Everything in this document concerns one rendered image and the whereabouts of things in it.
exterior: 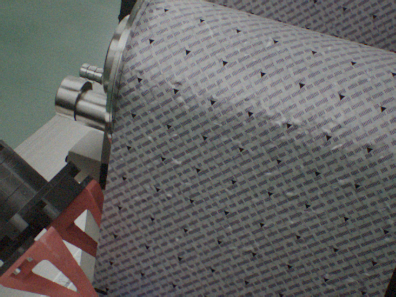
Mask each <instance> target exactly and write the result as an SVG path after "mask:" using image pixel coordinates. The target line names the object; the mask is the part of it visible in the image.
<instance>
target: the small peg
mask: <svg viewBox="0 0 396 297"><path fill-rule="evenodd" d="M79 73H80V78H81V79H82V80H86V81H87V80H88V81H89V82H91V83H96V84H98V85H103V68H99V67H96V66H92V65H90V64H84V65H82V67H80V70H79Z"/></svg>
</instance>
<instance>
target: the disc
mask: <svg viewBox="0 0 396 297"><path fill-rule="evenodd" d="M150 1H151V0H137V2H136V3H135V5H134V8H133V10H132V12H131V14H130V16H129V18H128V20H127V22H126V25H125V27H124V29H123V33H122V34H121V38H120V40H119V43H118V47H117V50H116V53H115V57H114V61H113V65H112V68H111V73H110V78H109V82H108V88H107V96H106V102H105V122H106V129H107V135H108V138H109V140H110V142H111V144H112V139H113V131H114V122H115V117H116V109H117V100H118V91H119V87H120V81H121V75H122V72H123V71H122V69H123V65H124V61H125V58H126V55H127V51H128V48H129V45H130V42H131V39H132V37H133V34H134V31H135V29H136V27H137V24H138V22H139V20H140V18H141V16H142V14H143V13H144V11H145V9H146V8H147V6H148V5H149V3H150Z"/></svg>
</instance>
